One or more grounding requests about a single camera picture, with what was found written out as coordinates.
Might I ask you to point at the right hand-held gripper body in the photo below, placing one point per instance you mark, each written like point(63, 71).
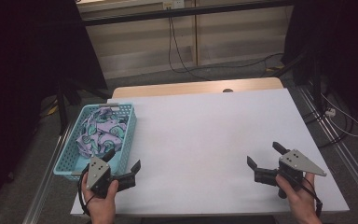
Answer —
point(287, 170)

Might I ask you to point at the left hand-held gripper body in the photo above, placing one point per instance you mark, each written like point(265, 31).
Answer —
point(99, 177)

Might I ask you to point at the purple patterned cloth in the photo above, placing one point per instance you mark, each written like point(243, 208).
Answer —
point(101, 132)

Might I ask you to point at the light blue plastic basket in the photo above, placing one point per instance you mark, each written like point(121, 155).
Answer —
point(74, 161)

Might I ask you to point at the person's left hand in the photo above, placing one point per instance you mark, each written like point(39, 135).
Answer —
point(101, 203)

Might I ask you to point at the person's right hand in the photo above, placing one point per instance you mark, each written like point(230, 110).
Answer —
point(299, 199)

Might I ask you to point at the white table mat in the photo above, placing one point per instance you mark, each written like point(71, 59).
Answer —
point(205, 140)

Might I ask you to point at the white power plug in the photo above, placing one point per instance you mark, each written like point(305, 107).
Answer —
point(330, 112)

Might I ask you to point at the black tripod stand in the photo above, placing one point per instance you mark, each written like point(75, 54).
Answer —
point(66, 96)

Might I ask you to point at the black metal stand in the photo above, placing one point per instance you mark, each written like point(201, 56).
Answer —
point(310, 81)

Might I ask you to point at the black curtain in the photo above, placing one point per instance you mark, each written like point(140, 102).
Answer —
point(338, 53)
point(28, 93)

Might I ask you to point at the black horizontal bar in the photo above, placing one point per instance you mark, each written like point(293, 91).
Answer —
point(183, 11)

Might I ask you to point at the aluminium floor rail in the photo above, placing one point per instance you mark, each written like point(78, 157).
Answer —
point(45, 177)
point(338, 143)

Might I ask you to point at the white wall socket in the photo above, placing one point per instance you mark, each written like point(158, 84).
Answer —
point(173, 4)

